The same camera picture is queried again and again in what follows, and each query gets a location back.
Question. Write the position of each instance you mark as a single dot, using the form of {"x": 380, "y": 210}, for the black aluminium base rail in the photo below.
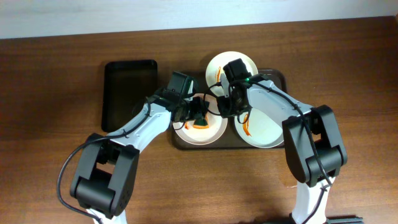
{"x": 345, "y": 220}

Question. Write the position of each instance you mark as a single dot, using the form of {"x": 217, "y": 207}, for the orange green scrub sponge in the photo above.
{"x": 202, "y": 123}

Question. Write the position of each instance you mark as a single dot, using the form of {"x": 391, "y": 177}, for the brown serving tray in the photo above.
{"x": 230, "y": 139}

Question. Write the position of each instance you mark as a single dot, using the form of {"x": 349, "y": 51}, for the white plate top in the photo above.
{"x": 214, "y": 70}

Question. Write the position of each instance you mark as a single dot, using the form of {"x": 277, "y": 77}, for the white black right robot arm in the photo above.
{"x": 314, "y": 148}

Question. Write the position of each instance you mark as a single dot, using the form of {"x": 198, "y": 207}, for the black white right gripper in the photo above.
{"x": 225, "y": 106}

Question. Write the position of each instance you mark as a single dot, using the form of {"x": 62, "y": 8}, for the white plate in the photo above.
{"x": 214, "y": 70}
{"x": 196, "y": 134}
{"x": 258, "y": 130}

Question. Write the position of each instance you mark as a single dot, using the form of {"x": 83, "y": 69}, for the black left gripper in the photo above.
{"x": 196, "y": 109}

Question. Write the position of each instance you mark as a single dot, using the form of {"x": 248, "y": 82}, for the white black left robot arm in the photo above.
{"x": 105, "y": 176}

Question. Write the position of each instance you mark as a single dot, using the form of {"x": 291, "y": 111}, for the black water tray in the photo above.
{"x": 126, "y": 84}

